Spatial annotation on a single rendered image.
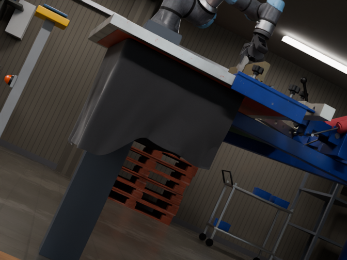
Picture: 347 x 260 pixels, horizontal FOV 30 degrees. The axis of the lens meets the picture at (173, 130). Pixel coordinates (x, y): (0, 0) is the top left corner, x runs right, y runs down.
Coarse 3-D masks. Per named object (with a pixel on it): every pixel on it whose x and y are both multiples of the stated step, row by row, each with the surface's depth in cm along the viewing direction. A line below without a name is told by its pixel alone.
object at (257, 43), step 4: (256, 36) 262; (260, 36) 264; (256, 40) 260; (260, 40) 259; (264, 40) 263; (256, 44) 257; (260, 44) 255; (264, 44) 256; (256, 48) 255; (260, 48) 255; (264, 48) 255; (260, 52) 257; (264, 52) 256
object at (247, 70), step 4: (248, 64) 259; (252, 64) 255; (256, 64) 250; (260, 64) 246; (264, 64) 244; (268, 64) 244; (232, 68) 276; (244, 68) 262; (248, 68) 257; (264, 68) 244; (268, 68) 244; (232, 72) 274; (236, 72) 269; (244, 72) 259; (248, 72) 255; (252, 72) 251; (264, 72) 244; (256, 76) 244; (260, 76) 244; (264, 76) 244; (260, 80) 244
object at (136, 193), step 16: (144, 144) 883; (144, 160) 878; (160, 160) 846; (144, 176) 842; (176, 176) 886; (192, 176) 854; (128, 192) 872; (176, 192) 852; (160, 208) 847; (176, 208) 851
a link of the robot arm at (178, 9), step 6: (168, 0) 310; (174, 0) 309; (180, 0) 309; (186, 0) 311; (192, 0) 313; (168, 6) 309; (174, 6) 309; (180, 6) 310; (186, 6) 312; (192, 6) 313; (180, 12) 311; (186, 12) 313
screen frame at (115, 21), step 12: (108, 24) 222; (120, 24) 219; (132, 24) 220; (96, 36) 257; (132, 36) 223; (144, 36) 221; (156, 36) 222; (156, 48) 226; (168, 48) 224; (180, 48) 225; (180, 60) 227; (192, 60) 226; (204, 60) 227; (204, 72) 229; (216, 72) 229; (228, 72) 230; (228, 84) 231; (288, 120) 248
